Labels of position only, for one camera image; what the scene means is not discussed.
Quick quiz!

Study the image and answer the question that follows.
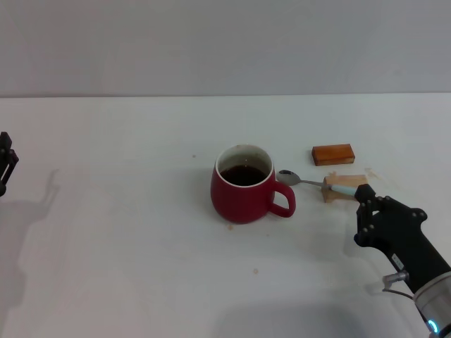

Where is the blue handled metal spoon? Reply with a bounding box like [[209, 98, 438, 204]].
[[278, 169, 359, 196]]

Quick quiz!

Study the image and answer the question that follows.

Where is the red ceramic coffee cup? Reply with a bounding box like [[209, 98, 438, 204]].
[[210, 143, 297, 225]]

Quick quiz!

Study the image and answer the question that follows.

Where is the light wooden block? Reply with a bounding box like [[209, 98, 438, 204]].
[[321, 174, 371, 204]]

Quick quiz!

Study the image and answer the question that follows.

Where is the black cable with metal connector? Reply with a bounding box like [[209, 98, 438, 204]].
[[381, 270, 417, 301]]

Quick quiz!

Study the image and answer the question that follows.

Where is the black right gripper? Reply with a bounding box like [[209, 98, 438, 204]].
[[353, 184, 451, 294]]

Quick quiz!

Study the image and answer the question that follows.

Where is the reddish brown wooden block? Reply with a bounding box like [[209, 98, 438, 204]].
[[311, 143, 356, 167]]

